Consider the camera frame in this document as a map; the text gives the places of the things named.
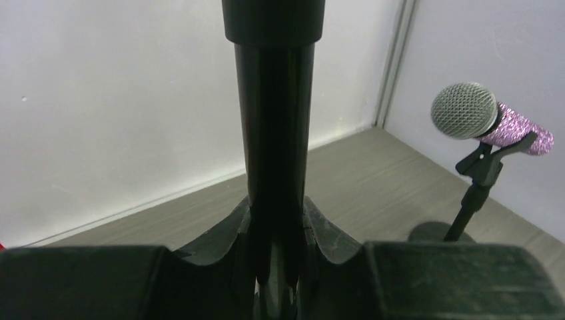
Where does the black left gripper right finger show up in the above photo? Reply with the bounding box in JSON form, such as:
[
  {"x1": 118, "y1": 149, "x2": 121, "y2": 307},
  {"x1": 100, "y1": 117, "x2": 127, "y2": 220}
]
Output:
[{"x1": 299, "y1": 199, "x2": 564, "y2": 319}]

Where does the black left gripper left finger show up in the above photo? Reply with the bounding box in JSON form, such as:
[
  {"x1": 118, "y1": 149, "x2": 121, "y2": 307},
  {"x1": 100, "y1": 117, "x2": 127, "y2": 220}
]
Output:
[{"x1": 1, "y1": 199, "x2": 255, "y2": 319}]

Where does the black music stand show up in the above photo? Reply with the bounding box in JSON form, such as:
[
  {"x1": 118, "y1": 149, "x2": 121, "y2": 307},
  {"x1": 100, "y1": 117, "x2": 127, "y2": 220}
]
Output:
[{"x1": 223, "y1": 1, "x2": 325, "y2": 319}]

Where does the black right microphone stand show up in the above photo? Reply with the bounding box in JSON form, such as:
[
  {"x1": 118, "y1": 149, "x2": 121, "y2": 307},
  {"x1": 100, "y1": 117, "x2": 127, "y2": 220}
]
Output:
[{"x1": 408, "y1": 131, "x2": 538, "y2": 243}]

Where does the purple glitter microphone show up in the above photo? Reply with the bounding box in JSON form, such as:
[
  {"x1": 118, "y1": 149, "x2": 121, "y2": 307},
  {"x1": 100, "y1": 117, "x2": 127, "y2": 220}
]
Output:
[{"x1": 430, "y1": 82, "x2": 554, "y2": 156}]

